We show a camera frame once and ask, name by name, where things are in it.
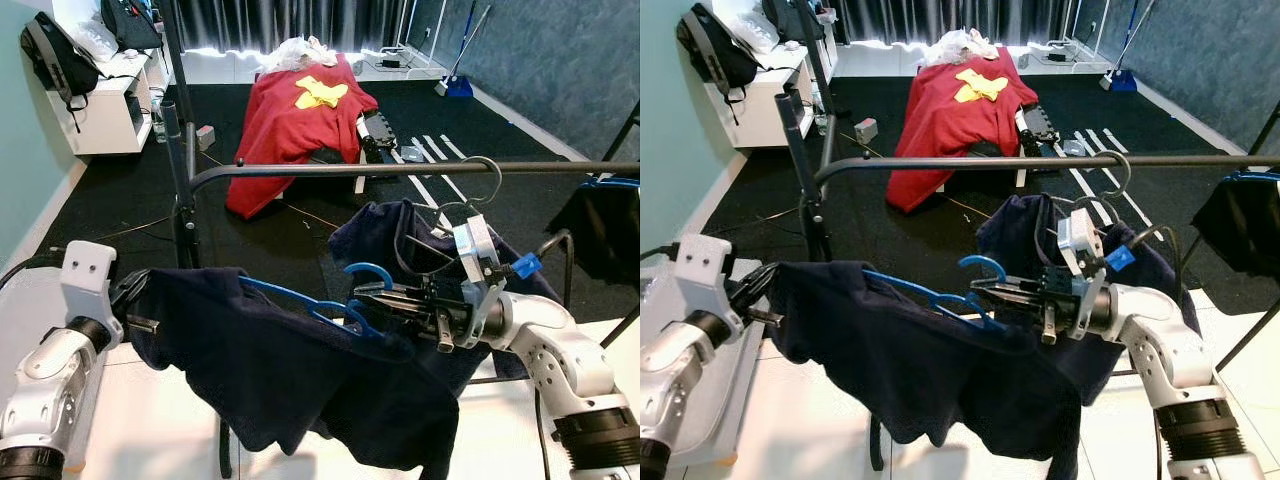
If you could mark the black garment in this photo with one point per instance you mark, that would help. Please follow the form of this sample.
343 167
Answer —
600 230
1240 220

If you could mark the red blanket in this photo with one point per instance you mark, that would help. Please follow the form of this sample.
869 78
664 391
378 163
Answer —
290 140
940 130

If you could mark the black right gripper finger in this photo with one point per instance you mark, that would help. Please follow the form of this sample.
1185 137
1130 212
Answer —
382 292
998 285
390 308
1005 301

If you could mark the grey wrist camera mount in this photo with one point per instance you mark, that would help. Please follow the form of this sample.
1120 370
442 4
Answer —
1080 235
705 270
475 245
90 285

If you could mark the navy blue t-shirt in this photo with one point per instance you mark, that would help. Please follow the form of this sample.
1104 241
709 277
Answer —
1010 230
380 240
920 370
280 370

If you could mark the black rug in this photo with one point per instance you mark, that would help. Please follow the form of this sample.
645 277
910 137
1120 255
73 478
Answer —
900 230
130 200

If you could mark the dark pleated curtain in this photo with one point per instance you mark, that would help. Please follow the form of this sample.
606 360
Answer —
950 15
300 20

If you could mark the small grey box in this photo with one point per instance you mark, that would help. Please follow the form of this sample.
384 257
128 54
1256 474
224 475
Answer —
866 128
205 135

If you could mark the white shelf cabinet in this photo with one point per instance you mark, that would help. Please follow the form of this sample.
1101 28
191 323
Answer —
770 100
110 110

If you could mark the black metal clothes rack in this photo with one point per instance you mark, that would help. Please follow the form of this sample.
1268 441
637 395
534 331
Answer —
1000 161
400 168

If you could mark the white plastic bag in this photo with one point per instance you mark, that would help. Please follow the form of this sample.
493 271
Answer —
300 52
960 45

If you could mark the yellow cloth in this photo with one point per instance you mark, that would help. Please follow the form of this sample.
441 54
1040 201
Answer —
980 87
320 92

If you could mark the black machine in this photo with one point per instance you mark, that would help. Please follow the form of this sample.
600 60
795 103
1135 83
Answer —
375 130
1035 122

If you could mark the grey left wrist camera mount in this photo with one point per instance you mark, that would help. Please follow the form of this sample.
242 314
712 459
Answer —
90 285
705 270

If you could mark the blue tape tag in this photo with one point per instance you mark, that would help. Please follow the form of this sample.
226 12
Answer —
526 265
1121 258

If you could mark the black backpack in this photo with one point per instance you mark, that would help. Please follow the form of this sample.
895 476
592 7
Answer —
790 15
712 50
55 55
130 22

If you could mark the clear water bottle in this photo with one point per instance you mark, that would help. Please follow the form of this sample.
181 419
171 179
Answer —
819 115
157 120

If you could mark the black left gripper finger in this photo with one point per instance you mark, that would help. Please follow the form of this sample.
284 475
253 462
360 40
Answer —
143 323
765 316

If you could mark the blue plastic hanger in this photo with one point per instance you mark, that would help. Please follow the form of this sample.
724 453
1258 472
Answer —
985 260
615 182
368 266
1255 175

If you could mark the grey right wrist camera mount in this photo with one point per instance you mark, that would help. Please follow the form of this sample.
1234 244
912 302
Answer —
1080 235
475 245

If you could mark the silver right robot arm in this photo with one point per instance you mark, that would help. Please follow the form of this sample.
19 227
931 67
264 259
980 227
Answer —
560 360
1170 340

